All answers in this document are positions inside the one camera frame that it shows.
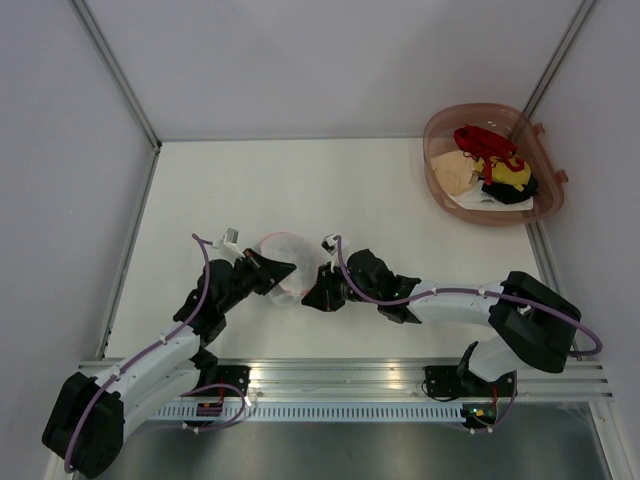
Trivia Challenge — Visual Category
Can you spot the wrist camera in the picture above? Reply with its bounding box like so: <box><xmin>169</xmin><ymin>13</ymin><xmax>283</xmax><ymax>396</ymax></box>
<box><xmin>211</xmin><ymin>228</ymin><xmax>243</xmax><ymax>262</ymax></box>
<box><xmin>321</xmin><ymin>234</ymin><xmax>341</xmax><ymax>256</ymax></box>

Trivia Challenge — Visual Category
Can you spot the aluminium frame rail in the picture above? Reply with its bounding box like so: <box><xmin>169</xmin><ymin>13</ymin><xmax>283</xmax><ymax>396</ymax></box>
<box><xmin>218</xmin><ymin>358</ymin><xmax>614</xmax><ymax>403</ymax></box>

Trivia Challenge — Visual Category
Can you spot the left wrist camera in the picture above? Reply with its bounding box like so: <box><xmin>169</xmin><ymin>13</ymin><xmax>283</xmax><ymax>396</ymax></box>
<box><xmin>211</xmin><ymin>228</ymin><xmax>243</xmax><ymax>262</ymax></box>

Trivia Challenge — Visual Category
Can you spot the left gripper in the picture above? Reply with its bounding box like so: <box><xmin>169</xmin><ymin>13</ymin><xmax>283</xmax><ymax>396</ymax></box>
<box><xmin>219</xmin><ymin>248</ymin><xmax>296</xmax><ymax>314</ymax></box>

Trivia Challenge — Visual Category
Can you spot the yellow garment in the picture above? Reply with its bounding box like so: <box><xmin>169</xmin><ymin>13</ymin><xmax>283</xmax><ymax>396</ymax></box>
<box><xmin>474</xmin><ymin>156</ymin><xmax>531</xmax><ymax>190</ymax></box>

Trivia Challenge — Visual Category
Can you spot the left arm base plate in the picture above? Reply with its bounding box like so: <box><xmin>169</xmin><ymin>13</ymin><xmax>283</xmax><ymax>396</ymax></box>
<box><xmin>182</xmin><ymin>365</ymin><xmax>252</xmax><ymax>419</ymax></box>

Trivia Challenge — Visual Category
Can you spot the white mesh laundry bag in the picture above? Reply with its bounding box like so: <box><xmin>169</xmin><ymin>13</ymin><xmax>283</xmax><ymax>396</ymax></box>
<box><xmin>258</xmin><ymin>232</ymin><xmax>321</xmax><ymax>306</ymax></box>

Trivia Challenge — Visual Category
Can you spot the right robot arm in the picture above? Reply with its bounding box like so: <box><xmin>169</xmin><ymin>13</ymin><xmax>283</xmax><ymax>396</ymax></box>
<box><xmin>301</xmin><ymin>249</ymin><xmax>581</xmax><ymax>397</ymax></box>

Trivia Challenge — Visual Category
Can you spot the black garment in basket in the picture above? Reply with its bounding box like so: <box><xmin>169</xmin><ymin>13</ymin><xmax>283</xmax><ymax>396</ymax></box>
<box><xmin>481</xmin><ymin>176</ymin><xmax>538</xmax><ymax>205</ymax></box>

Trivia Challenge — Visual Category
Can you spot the red garment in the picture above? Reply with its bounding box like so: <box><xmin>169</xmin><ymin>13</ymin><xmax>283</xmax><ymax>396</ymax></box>
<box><xmin>453</xmin><ymin>125</ymin><xmax>517</xmax><ymax>160</ymax></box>

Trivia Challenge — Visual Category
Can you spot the pink translucent plastic basket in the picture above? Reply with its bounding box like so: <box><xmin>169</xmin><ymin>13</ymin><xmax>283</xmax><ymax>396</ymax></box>
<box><xmin>423</xmin><ymin>103</ymin><xmax>567</xmax><ymax>227</ymax></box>

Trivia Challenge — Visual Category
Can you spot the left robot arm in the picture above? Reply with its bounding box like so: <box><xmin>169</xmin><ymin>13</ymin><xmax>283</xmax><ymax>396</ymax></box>
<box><xmin>42</xmin><ymin>248</ymin><xmax>296</xmax><ymax>478</ymax></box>

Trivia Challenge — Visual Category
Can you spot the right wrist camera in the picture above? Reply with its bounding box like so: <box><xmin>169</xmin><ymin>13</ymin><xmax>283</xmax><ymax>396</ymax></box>
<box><xmin>321</xmin><ymin>234</ymin><xmax>341</xmax><ymax>256</ymax></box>

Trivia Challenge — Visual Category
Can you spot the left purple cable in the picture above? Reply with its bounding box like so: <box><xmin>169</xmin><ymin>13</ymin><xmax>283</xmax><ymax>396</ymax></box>
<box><xmin>62</xmin><ymin>232</ymin><xmax>247</xmax><ymax>474</ymax></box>

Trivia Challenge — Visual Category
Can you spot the white garment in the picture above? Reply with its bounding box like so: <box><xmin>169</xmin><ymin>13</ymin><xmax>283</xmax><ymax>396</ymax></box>
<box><xmin>449</xmin><ymin>181</ymin><xmax>534</xmax><ymax>212</ymax></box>

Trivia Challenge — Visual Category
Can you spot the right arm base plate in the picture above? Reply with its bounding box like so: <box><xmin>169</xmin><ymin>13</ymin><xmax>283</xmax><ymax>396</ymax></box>
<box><xmin>423</xmin><ymin>362</ymin><xmax>517</xmax><ymax>434</ymax></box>

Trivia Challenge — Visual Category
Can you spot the white slotted cable duct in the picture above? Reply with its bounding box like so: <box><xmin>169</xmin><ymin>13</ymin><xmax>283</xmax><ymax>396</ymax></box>
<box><xmin>150</xmin><ymin>400</ymin><xmax>465</xmax><ymax>423</ymax></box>

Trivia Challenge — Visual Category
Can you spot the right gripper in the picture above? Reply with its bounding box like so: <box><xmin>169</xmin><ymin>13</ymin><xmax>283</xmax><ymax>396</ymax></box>
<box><xmin>301</xmin><ymin>260</ymin><xmax>380</xmax><ymax>312</ymax></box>

